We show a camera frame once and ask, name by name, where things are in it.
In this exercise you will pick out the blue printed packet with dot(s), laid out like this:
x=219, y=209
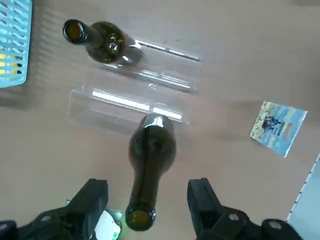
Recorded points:
x=277, y=127

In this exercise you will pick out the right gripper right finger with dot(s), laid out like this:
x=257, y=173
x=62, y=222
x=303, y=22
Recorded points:
x=212, y=217

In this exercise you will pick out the clear acrylic stepped shelf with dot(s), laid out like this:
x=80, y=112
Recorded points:
x=112, y=110

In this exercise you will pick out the dark green glass wine bottle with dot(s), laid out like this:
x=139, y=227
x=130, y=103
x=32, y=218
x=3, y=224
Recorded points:
x=107, y=42
x=150, y=155

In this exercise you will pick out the light blue plastic basket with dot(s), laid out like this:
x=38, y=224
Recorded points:
x=29, y=30

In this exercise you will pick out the aluminium table edge rail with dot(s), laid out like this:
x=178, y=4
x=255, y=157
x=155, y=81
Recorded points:
x=305, y=190

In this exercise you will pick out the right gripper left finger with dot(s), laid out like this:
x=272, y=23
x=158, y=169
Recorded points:
x=82, y=210

